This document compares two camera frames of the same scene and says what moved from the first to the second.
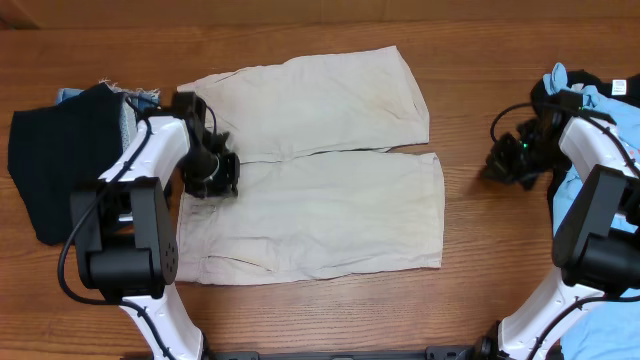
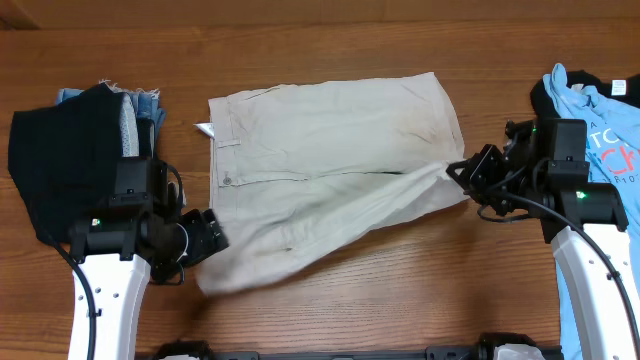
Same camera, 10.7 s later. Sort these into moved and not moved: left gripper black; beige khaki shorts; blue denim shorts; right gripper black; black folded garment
Moved: right gripper black; left gripper black; beige khaki shorts
Not moved: black folded garment; blue denim shorts
